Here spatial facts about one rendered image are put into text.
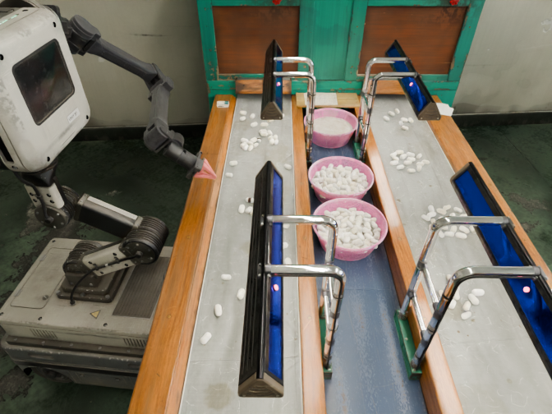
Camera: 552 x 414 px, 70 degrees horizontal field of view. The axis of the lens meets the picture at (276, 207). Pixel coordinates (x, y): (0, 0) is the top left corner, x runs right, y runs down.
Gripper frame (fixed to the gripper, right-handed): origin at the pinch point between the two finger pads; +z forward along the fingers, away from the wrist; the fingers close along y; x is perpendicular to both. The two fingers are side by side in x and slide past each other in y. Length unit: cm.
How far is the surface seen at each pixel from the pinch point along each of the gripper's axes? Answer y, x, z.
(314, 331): -57, -14, 33
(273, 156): 31.4, -4.0, 23.9
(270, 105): 10.3, -31.4, 1.1
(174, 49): 168, 45, -31
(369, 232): -16, -26, 51
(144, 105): 165, 96, -28
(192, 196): 0.1, 13.4, -0.9
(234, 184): 11.1, 5.8, 12.1
